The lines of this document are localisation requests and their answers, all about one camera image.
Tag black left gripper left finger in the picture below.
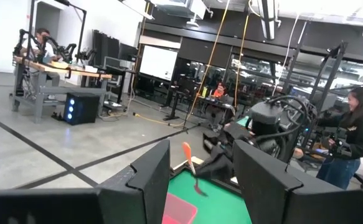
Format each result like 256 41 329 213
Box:
96 139 171 224

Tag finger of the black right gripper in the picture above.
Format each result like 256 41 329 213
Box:
212 152 235 175
196 161 222 180

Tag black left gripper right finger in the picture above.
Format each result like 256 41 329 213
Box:
232 139 304 224

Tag silver spoon orange handle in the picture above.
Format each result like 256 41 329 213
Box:
182 141 209 198

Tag dark office desk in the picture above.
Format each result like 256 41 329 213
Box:
196 95 237 128

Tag green table mat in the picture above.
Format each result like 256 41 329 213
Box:
166 169 253 224

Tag pink plastic bin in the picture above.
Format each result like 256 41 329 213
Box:
161 192 199 224

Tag person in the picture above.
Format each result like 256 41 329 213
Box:
211 81 229 102
316 86 363 191
21 27 62 88

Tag black floor stand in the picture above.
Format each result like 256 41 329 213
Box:
163 88 184 122

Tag black handheld controller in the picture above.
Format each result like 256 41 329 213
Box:
326 132 353 158

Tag black computer blue lights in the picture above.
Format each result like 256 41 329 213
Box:
63 91 101 126

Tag white projection screen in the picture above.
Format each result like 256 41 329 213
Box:
138 44 179 82

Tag black metal stand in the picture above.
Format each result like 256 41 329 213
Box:
282 40 350 150

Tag black hanging light bar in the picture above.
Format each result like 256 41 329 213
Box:
257 0 279 41

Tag white ceiling unit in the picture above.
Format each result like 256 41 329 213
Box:
149 0 207 28

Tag wooden workbench grey legs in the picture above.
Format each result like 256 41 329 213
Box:
11 55 113 123

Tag yellow hanging cable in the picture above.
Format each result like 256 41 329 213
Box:
133 0 232 128
233 14 250 109

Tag white hanging cable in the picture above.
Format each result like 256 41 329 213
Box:
271 14 301 97

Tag black gantry frame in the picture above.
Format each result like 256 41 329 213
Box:
25 0 88 63

